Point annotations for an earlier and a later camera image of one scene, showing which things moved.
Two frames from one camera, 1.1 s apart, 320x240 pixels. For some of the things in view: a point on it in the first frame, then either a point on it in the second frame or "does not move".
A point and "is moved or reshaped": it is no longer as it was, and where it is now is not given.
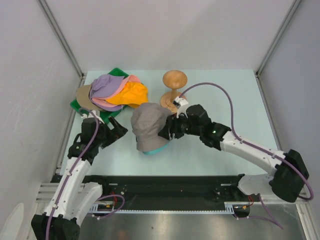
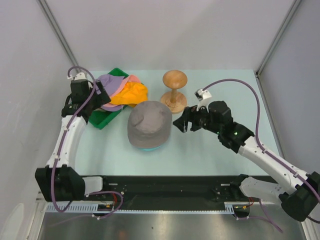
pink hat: (130, 78) does not move
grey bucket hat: (147, 120) is moved or reshaped
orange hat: (133, 94) does not move
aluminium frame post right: (272, 46) does not move
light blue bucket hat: (153, 152) to (150, 149)
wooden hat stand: (174, 79) does not move
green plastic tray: (104, 115) does not move
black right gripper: (175, 127) to (190, 114)
